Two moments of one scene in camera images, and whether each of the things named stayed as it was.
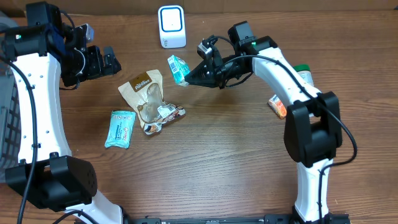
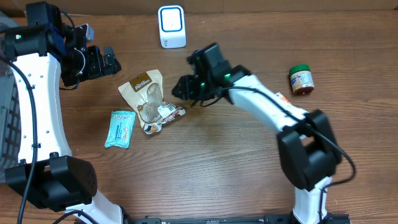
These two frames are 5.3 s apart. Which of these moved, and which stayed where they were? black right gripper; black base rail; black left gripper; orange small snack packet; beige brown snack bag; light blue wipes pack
Moved: orange small snack packet; black right gripper
Stayed: beige brown snack bag; light blue wipes pack; black left gripper; black base rail
